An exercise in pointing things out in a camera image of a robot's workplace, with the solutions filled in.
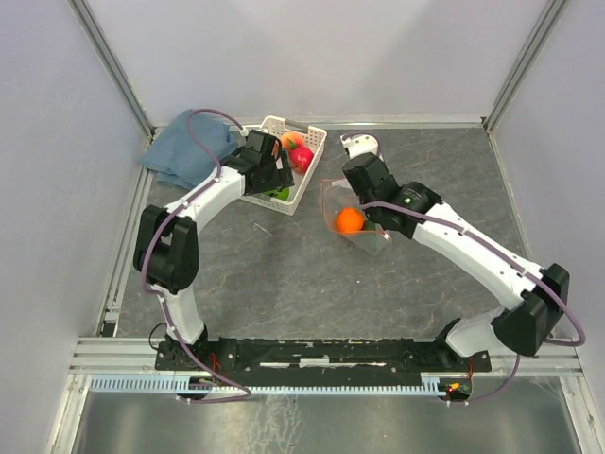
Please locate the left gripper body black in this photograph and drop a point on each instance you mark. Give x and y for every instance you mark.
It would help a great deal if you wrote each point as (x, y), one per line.
(269, 181)

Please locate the green watermelon toy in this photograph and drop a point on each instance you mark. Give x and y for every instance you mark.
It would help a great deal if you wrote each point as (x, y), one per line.
(281, 194)

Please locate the red pomegranate toy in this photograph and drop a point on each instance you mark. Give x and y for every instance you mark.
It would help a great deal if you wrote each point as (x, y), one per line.
(301, 158)

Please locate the clear zip top bag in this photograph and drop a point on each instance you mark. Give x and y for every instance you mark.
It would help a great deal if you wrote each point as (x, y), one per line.
(337, 194)

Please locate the white plastic basket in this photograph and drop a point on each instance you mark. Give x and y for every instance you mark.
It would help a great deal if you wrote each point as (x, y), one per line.
(314, 139)

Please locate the orange fruit toy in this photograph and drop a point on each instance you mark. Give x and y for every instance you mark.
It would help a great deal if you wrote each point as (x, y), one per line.
(349, 221)

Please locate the dark green avocado toy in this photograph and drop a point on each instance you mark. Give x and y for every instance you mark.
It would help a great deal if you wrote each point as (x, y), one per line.
(370, 227)

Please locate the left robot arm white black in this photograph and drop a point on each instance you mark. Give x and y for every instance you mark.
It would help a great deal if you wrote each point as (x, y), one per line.
(167, 245)

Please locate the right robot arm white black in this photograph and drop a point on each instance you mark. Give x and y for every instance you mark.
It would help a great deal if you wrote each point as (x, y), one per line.
(531, 297)

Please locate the peach fruit toy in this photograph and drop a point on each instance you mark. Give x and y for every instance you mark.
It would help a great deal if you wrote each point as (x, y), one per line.
(292, 140)

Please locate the blue folded cloth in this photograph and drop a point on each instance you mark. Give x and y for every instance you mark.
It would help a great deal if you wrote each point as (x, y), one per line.
(177, 155)

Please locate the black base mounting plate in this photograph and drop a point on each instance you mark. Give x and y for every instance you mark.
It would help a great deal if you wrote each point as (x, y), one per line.
(334, 363)

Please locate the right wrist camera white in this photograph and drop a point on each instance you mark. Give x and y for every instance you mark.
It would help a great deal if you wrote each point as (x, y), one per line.
(356, 144)

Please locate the light blue cable duct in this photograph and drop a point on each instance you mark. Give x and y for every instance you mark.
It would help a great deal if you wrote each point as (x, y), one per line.
(185, 385)

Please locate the aluminium frame rail front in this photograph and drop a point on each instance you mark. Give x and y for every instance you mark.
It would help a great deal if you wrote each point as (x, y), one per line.
(133, 356)

